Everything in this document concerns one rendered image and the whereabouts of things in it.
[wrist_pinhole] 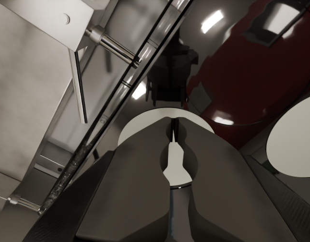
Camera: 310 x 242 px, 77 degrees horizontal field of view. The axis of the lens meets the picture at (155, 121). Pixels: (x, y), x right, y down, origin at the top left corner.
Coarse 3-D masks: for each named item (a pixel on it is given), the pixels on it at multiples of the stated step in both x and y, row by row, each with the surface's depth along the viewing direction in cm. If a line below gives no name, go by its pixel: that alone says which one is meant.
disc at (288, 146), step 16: (288, 112) 17; (304, 112) 17; (288, 128) 18; (304, 128) 18; (272, 144) 18; (288, 144) 18; (304, 144) 18; (272, 160) 20; (288, 160) 19; (304, 160) 19; (304, 176) 20
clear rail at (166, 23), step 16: (176, 0) 13; (192, 0) 13; (160, 16) 14; (160, 32) 14; (144, 48) 15; (160, 48) 15; (144, 64) 15; (128, 80) 16; (112, 96) 17; (112, 112) 17; (96, 128) 18; (80, 144) 20; (80, 160) 20; (64, 176) 22
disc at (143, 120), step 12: (168, 108) 17; (132, 120) 18; (144, 120) 18; (156, 120) 18; (192, 120) 18; (132, 132) 19; (168, 156) 20; (180, 156) 20; (168, 168) 21; (180, 168) 21; (168, 180) 22; (180, 180) 22
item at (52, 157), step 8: (48, 144) 29; (48, 152) 28; (56, 152) 29; (64, 152) 30; (40, 160) 28; (48, 160) 28; (56, 160) 28; (64, 160) 29; (48, 168) 29; (56, 168) 29; (80, 168) 30
